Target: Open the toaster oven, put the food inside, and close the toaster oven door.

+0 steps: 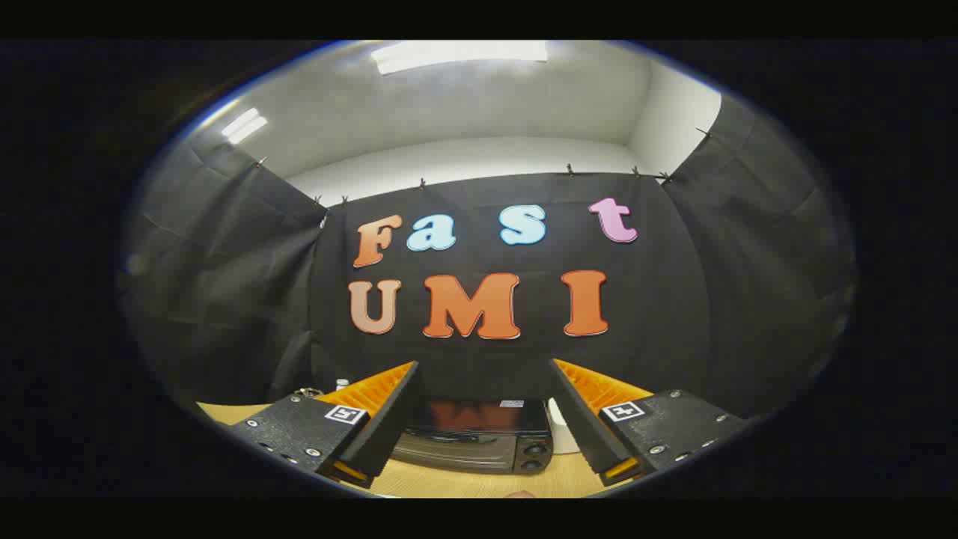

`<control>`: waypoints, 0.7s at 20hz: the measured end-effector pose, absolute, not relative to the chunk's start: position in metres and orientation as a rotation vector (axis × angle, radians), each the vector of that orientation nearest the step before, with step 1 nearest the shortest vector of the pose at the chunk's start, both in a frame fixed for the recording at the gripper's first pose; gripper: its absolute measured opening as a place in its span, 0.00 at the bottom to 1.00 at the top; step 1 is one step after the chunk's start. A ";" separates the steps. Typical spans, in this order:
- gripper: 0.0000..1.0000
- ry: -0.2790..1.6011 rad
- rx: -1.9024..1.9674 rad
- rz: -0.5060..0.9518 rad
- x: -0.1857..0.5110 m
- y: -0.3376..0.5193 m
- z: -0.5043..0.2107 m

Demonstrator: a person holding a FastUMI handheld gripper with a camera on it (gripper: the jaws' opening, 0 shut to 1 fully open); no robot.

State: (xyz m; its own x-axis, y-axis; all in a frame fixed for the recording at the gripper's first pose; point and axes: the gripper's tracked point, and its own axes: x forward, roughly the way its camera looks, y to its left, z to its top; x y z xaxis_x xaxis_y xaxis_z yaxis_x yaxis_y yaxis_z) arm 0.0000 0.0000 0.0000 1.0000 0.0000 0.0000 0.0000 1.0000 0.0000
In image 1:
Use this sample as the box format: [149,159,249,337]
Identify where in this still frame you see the white bread toaster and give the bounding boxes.
[546,398,581,455]

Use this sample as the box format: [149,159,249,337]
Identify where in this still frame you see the large ceiling light panel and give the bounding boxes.
[372,41,549,75]

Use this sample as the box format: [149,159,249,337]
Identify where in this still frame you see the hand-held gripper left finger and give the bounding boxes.
[228,361,421,490]

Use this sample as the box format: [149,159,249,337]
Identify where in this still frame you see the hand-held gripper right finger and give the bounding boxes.
[550,358,749,487]

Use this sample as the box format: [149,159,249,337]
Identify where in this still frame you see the black toaster oven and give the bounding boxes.
[391,398,555,475]

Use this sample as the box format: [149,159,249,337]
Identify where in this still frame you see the black backdrop cloth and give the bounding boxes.
[309,172,712,405]

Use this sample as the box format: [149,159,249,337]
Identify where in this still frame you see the small ceiling light panel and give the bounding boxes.
[222,108,269,144]

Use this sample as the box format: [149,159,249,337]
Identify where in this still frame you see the plain black side cloth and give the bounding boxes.
[123,138,328,409]
[662,94,854,420]

